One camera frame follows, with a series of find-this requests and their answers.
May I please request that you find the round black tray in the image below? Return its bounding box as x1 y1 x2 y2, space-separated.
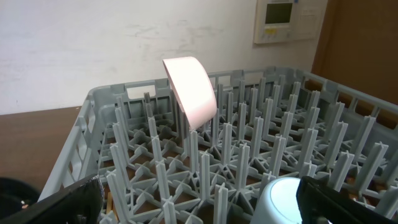
1 177 40 219

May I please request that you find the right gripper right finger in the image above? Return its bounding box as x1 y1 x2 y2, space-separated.
296 176 394 224

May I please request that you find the light blue cup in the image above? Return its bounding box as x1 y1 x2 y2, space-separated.
250 177 302 224

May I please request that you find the wooden chopstick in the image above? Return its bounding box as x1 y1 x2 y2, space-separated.
106 198 113 215

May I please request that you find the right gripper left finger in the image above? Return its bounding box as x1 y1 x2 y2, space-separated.
1 174 104 224

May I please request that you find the wall control panel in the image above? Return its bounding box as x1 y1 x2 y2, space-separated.
254 0 328 44

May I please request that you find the grey plastic dishwasher rack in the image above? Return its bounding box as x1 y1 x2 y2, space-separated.
40 67 397 223

